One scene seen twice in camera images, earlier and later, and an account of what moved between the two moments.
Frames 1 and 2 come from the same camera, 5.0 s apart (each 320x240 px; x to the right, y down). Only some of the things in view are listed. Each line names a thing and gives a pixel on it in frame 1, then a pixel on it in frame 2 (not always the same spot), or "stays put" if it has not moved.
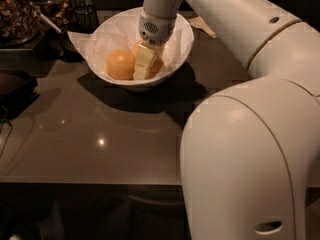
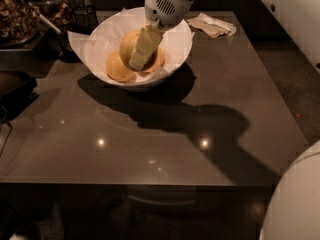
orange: (155, 67) -> (126, 49)
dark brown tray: (16, 91) stays put
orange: (120, 64) stays put
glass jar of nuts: (20, 20) stays put
